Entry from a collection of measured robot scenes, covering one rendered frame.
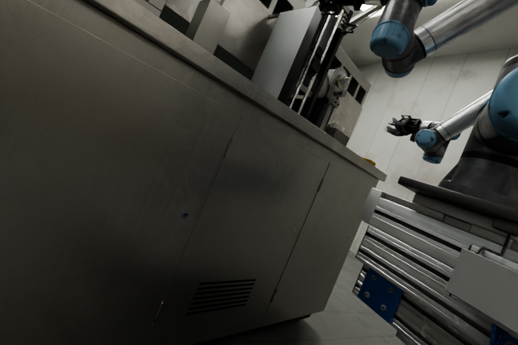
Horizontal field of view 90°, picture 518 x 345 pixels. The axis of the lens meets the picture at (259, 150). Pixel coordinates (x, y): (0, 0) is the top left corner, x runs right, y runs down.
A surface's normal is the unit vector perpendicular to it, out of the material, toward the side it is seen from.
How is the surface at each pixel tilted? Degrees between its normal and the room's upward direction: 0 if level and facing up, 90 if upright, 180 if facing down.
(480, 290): 90
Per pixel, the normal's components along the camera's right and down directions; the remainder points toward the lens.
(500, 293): -0.79, -0.34
